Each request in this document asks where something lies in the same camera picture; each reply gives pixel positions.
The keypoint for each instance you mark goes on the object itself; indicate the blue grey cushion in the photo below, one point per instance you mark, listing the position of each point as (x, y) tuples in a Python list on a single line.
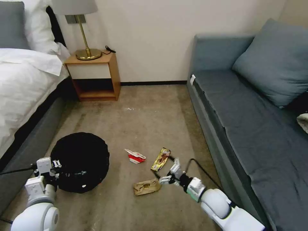
[(272, 62)]

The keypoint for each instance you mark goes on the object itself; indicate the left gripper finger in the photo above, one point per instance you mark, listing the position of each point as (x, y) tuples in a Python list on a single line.
[(56, 163), (56, 176)]

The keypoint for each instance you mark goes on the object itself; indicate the blue grey sofa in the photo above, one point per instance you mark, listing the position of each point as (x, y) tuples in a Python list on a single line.
[(252, 144)]

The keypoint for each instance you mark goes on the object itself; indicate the white paper scraps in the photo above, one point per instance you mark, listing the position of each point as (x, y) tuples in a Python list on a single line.
[(131, 109)]

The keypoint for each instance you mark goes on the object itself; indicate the brass lamp with grey shade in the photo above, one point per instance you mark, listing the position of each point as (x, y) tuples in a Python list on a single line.
[(83, 33)]

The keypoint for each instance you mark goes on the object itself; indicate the gold snack wrapper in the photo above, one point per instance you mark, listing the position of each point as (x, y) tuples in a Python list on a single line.
[(161, 159)]

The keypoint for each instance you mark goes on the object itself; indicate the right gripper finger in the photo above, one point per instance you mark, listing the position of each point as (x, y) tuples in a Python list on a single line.
[(165, 179), (175, 167)]

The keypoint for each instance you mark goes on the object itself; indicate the white pillow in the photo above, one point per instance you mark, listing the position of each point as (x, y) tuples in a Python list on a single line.
[(38, 26)]

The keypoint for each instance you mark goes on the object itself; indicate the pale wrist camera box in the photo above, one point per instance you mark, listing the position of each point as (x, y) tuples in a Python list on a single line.
[(44, 165)]

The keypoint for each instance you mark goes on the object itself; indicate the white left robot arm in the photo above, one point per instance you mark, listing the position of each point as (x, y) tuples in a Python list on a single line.
[(36, 216)]

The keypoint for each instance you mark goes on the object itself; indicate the white cloth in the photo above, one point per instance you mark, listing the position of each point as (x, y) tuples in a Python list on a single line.
[(303, 122)]

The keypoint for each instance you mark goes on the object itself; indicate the red white crushed carton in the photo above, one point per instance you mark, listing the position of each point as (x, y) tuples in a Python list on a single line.
[(135, 157)]

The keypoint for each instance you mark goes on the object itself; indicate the white duvet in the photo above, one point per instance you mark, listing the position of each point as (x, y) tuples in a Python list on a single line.
[(21, 84)]

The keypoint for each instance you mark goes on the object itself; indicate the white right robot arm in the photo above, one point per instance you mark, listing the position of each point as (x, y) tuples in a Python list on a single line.
[(214, 199)]

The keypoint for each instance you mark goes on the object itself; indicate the grey bed frame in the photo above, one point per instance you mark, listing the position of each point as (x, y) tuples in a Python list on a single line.
[(31, 137)]

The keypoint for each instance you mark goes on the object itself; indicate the crumpled brown paper bag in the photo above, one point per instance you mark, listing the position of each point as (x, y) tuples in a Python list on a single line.
[(146, 187)]

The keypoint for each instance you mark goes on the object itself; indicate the grey headboard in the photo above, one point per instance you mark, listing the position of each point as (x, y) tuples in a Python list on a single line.
[(10, 26)]

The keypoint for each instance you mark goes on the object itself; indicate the black round trash bin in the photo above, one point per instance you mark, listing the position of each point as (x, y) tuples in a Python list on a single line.
[(79, 158)]

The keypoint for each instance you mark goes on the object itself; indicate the black item on sofa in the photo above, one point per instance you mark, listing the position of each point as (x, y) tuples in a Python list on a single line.
[(299, 103)]

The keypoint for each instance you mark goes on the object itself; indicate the grey wall switch plate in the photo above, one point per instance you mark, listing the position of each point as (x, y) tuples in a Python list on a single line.
[(70, 19)]

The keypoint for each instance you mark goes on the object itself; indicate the white sofa label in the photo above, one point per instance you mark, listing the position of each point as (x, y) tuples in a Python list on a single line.
[(192, 80)]

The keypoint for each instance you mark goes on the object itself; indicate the wooden nightstand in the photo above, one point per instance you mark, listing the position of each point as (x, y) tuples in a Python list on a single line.
[(92, 69)]

